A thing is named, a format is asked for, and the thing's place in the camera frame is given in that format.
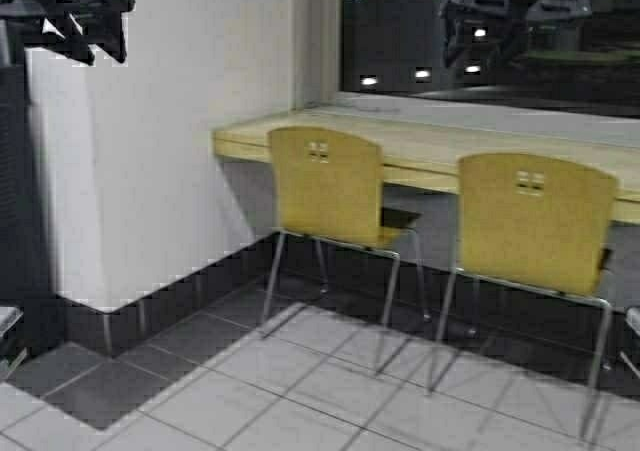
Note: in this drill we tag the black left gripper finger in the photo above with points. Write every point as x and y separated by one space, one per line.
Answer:
62 35
106 32

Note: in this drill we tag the yellow wooden chair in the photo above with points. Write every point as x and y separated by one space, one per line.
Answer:
535 223
329 188

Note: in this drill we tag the right robot base block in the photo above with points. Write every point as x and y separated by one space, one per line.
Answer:
629 352

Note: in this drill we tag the black steel waste bin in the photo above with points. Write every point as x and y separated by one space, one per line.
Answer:
25 258

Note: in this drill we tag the long wooden counter table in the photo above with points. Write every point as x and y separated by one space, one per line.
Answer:
423 140

